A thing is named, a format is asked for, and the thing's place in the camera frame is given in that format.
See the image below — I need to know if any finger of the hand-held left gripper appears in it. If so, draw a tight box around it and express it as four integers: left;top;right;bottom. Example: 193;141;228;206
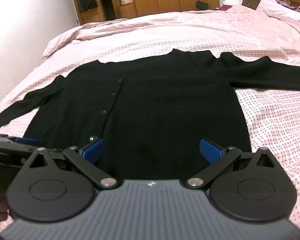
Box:
14;136;42;147

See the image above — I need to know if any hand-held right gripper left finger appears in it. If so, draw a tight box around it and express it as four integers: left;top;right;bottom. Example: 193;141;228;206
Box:
22;138;117;189

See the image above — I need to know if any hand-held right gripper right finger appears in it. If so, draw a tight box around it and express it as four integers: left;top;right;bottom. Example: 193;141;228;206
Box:
186;138;283;189

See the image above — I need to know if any black button cardigan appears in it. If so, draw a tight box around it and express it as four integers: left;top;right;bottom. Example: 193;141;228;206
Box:
0;48;300;181

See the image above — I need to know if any pink checked duvet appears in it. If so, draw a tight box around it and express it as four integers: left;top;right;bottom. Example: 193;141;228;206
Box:
0;4;300;230

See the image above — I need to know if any pale pink pillow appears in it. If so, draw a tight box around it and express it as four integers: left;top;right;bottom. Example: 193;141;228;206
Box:
256;0;300;22

